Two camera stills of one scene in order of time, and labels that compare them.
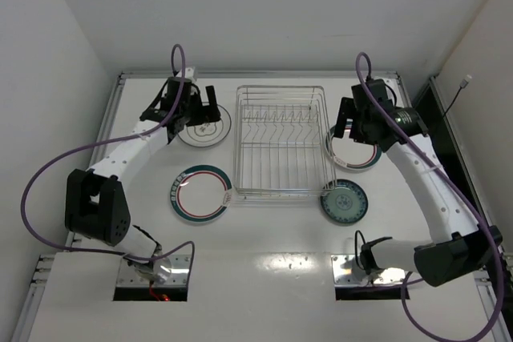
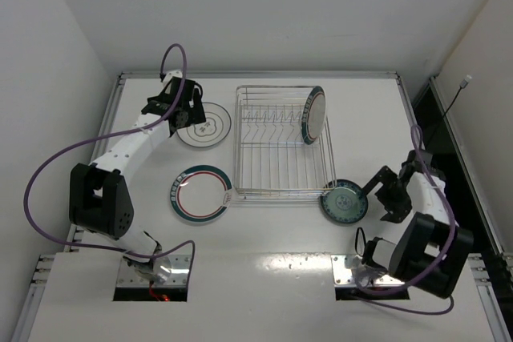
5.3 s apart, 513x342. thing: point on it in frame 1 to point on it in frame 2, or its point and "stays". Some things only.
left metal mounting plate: x=128 y=276 stays
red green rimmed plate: x=349 y=154 to x=313 y=116
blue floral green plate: x=346 y=204 stays
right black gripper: x=353 y=125 to x=389 y=194
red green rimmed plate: x=200 y=193 stays
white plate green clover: x=208 y=134 stays
